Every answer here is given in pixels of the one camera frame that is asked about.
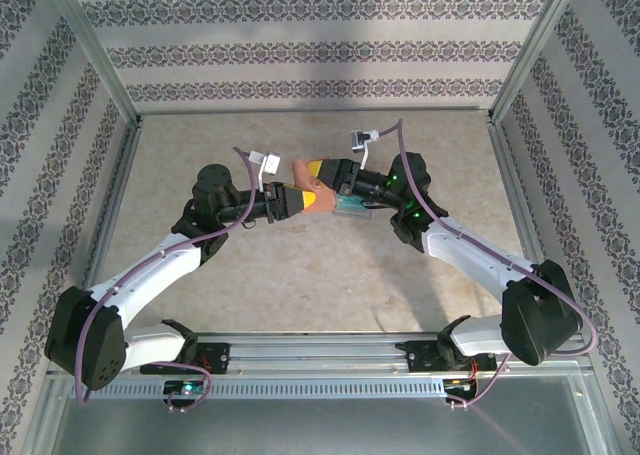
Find clear plastic card box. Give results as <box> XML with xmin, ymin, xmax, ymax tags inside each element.
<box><xmin>329</xmin><ymin>193</ymin><xmax>374</xmax><ymax>221</ymax></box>

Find teal credit card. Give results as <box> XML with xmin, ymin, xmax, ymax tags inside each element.
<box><xmin>337</xmin><ymin>197</ymin><xmax>370</xmax><ymax>215</ymax></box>

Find small circuit board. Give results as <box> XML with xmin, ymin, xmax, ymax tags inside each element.
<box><xmin>163</xmin><ymin>379</ymin><xmax>207</xmax><ymax>401</ymax></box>
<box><xmin>443</xmin><ymin>377</ymin><xmax>479</xmax><ymax>395</ymax></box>

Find grey metal panel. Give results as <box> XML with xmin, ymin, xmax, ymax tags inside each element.
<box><xmin>29</xmin><ymin>374</ymin><xmax>619</xmax><ymax>455</ymax></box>

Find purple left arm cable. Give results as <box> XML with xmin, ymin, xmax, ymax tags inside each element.
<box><xmin>73</xmin><ymin>146</ymin><xmax>262</xmax><ymax>414</ymax></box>

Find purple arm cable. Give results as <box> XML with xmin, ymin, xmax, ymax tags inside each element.
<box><xmin>73</xmin><ymin>146</ymin><xmax>262</xmax><ymax>414</ymax></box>
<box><xmin>367</xmin><ymin>118</ymin><xmax>600</xmax><ymax>410</ymax></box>

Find aluminium back rail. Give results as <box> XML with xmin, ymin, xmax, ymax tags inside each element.
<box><xmin>135</xmin><ymin>105</ymin><xmax>494</xmax><ymax>116</ymax></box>

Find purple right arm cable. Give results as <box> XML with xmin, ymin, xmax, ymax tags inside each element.
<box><xmin>367</xmin><ymin>118</ymin><xmax>600</xmax><ymax>410</ymax></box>

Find aluminium side rail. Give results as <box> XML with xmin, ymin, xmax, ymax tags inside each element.
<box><xmin>74</xmin><ymin>117</ymin><xmax>144</xmax><ymax>339</ymax></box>
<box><xmin>487</xmin><ymin>114</ymin><xmax>571</xmax><ymax>337</ymax></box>

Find long aluminium mounting rail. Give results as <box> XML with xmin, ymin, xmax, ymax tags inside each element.
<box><xmin>47</xmin><ymin>330</ymin><xmax>596</xmax><ymax>376</ymax></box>

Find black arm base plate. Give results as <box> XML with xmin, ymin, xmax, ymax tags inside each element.
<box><xmin>139</xmin><ymin>341</ymin><xmax>232</xmax><ymax>376</ymax></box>
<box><xmin>394</xmin><ymin>339</ymin><xmax>500</xmax><ymax>375</ymax></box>

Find grey slotted cable duct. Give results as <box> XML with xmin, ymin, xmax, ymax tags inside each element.
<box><xmin>69</xmin><ymin>378</ymin><xmax>447</xmax><ymax>401</ymax></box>

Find aluminium frame post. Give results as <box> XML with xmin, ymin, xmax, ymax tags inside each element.
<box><xmin>42</xmin><ymin>0</ymin><xmax>144</xmax><ymax>126</ymax></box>
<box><xmin>487</xmin><ymin>0</ymin><xmax>589</xmax><ymax>126</ymax></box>

